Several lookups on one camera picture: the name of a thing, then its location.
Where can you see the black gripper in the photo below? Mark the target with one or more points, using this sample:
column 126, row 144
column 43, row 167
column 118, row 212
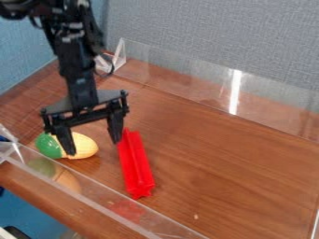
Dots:
column 83, row 106

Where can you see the yellow green toy corn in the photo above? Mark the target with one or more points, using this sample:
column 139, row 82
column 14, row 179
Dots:
column 51, row 148

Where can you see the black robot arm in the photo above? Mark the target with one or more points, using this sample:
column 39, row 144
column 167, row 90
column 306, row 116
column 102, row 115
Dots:
column 75, row 39

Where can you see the red star-shaped plastic bar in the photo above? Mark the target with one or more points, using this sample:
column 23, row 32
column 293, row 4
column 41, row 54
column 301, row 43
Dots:
column 137, row 171

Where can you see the clear acrylic corner bracket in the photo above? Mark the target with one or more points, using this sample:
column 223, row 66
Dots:
column 110, row 62

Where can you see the clear acrylic left bracket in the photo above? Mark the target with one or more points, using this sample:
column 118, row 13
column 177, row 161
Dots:
column 10, row 146

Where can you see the clear acrylic front wall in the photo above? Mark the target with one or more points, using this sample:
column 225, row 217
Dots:
column 83, row 203

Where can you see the clear acrylic wall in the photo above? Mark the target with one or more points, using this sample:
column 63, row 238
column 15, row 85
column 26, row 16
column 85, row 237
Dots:
column 83, row 203
column 262, row 100

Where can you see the clear acrylic back wall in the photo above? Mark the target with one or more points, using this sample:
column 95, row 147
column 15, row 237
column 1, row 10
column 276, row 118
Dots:
column 262, row 100

